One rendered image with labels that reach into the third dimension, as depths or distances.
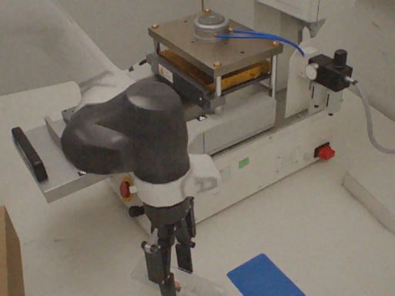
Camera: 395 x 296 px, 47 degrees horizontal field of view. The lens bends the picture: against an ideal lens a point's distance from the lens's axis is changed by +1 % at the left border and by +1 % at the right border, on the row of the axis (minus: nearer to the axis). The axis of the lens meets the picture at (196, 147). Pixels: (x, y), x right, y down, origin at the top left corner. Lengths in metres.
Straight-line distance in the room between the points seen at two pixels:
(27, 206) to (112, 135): 0.61
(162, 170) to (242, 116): 0.35
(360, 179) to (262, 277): 0.35
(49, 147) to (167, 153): 0.41
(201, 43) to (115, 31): 1.62
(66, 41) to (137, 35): 1.95
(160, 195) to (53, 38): 0.27
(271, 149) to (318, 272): 0.29
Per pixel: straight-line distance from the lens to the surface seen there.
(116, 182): 1.14
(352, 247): 1.04
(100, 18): 2.54
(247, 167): 1.03
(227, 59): 0.92
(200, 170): 0.69
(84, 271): 1.01
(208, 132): 0.91
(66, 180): 0.88
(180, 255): 0.87
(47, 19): 0.64
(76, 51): 0.69
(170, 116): 0.59
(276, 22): 1.09
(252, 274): 0.96
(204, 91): 0.92
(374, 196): 1.10
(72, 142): 0.63
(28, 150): 0.91
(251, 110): 0.96
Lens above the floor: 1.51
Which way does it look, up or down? 37 degrees down
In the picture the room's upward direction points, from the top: 3 degrees counter-clockwise
